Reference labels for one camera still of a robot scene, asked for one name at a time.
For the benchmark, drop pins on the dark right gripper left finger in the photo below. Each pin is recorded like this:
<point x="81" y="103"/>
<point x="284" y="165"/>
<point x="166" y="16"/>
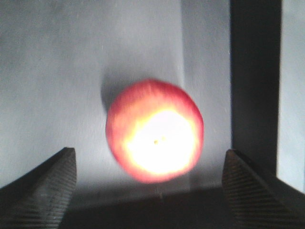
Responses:
<point x="39" y="199"/>

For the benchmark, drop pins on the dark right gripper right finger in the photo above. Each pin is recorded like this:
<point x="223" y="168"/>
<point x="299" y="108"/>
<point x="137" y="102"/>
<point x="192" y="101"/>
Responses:
<point x="258" y="199"/>

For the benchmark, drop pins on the red apple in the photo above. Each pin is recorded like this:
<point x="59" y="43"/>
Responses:
<point x="155" y="131"/>

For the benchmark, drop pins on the black wooden produce stand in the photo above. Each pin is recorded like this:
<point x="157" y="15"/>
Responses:
<point x="255" y="69"/>

